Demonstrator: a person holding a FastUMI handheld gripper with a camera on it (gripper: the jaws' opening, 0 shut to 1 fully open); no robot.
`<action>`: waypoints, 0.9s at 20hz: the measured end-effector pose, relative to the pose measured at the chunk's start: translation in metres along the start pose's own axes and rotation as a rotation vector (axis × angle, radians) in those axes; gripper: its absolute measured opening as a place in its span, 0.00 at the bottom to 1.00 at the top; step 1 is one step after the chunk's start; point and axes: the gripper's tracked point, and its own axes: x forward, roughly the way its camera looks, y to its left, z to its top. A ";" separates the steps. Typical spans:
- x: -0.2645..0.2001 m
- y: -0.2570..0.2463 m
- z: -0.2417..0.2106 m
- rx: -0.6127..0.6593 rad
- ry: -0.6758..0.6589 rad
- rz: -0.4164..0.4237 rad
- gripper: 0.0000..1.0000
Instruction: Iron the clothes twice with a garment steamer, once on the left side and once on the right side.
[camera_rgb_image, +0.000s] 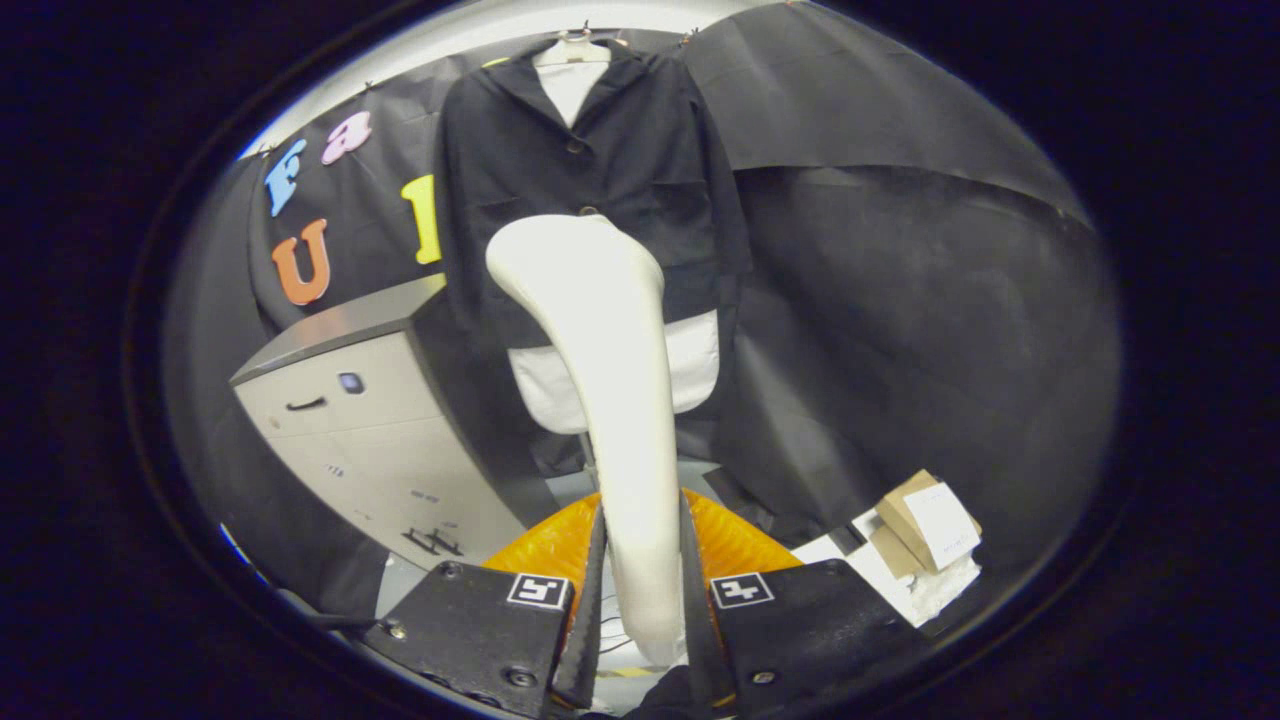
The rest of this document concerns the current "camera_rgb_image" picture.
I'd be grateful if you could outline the black jacket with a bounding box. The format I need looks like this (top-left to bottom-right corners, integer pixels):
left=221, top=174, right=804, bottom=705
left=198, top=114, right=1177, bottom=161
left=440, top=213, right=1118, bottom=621
left=434, top=38, right=754, bottom=352

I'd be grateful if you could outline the grey drawer cabinet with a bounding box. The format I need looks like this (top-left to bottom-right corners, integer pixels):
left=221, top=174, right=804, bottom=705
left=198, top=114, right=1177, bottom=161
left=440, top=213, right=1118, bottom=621
left=229, top=271, right=562, bottom=572

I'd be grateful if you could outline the black backdrop cloth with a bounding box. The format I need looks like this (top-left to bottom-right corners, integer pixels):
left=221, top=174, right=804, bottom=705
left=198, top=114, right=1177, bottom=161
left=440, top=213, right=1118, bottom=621
left=164, top=0, right=1122, bottom=623

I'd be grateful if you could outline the brown cardboard box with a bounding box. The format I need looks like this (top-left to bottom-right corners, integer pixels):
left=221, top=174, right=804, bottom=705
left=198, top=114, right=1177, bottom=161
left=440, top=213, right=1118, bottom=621
left=867, top=467, right=984, bottom=582

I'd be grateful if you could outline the white garment steamer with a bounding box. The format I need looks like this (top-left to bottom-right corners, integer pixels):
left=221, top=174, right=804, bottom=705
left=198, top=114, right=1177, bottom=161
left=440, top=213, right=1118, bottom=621
left=484, top=212, right=703, bottom=670

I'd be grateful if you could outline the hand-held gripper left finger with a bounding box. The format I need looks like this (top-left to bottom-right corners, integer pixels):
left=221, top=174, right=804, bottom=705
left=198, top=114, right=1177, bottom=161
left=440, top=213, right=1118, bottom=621
left=357, top=491, right=608, bottom=720

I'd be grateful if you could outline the white dress form mannequin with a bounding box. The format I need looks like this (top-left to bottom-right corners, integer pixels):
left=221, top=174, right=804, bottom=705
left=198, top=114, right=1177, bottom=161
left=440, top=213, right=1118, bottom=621
left=506, top=35, right=722, bottom=493

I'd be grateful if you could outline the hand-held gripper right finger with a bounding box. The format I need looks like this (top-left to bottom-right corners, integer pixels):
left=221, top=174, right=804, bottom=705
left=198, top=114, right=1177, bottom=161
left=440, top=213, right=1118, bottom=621
left=679, top=490, right=936, bottom=719

